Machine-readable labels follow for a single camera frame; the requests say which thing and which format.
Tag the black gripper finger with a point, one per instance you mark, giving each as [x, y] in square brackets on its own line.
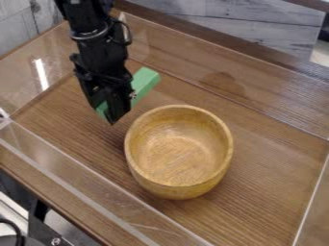
[92, 88]
[118, 101]

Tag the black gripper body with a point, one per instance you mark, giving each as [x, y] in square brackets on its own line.
[102, 55]

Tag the green rectangular block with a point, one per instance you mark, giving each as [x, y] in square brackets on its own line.
[146, 79]

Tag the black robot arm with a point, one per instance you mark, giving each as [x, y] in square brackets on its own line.
[87, 14]

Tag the brown wooden bowl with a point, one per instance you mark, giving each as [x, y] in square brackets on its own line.
[178, 149]

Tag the clear acrylic tray walls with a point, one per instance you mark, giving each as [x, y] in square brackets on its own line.
[63, 152]

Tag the black table leg frame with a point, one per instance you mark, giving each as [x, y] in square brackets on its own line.
[39, 230]

